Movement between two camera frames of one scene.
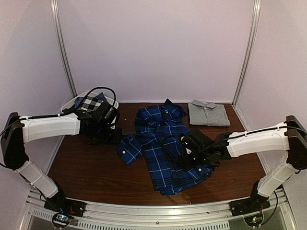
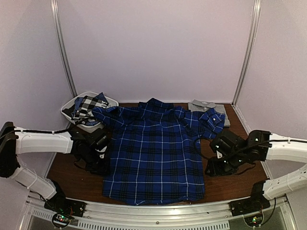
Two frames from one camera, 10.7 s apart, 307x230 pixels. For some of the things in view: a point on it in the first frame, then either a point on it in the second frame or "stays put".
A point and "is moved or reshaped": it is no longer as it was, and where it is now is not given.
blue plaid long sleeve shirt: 160,127 is moved or reshaped
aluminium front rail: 159,216 stays put
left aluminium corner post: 63,47 stays put
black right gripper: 184,162 -> 215,169
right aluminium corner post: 249,49 stays put
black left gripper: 116,139 -> 103,170
